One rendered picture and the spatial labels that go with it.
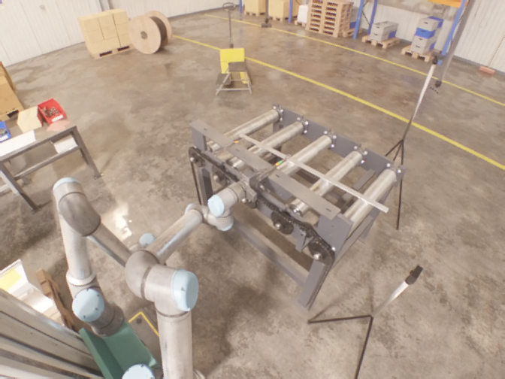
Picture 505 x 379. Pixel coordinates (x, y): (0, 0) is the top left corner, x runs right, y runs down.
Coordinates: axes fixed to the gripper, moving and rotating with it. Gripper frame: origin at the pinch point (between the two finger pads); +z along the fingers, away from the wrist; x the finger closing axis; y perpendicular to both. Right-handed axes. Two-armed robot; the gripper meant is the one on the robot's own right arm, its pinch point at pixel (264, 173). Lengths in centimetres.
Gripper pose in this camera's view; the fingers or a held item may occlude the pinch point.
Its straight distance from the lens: 136.9
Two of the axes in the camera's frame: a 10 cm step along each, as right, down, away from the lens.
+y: -7.0, -5.1, 5.0
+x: 0.0, 7.0, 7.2
